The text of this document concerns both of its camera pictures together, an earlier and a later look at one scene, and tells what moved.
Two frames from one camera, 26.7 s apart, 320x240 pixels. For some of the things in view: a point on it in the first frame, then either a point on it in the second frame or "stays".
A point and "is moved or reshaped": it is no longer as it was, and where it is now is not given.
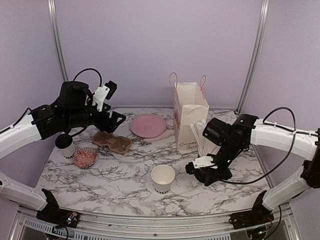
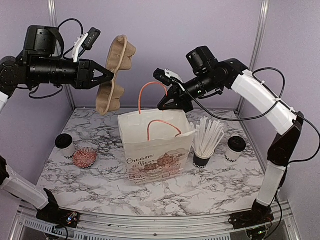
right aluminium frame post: x=257 y=53 stays
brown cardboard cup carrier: x=119 y=144 → x=119 y=58
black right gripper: x=210 y=173 → x=181 y=101
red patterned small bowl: x=84 y=157 stays
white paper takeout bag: x=190 y=106 is moved or reshaped
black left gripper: x=111 y=125 → x=85 y=68
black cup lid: x=63 y=141 stays
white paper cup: x=162 y=176 is moved or reshaped
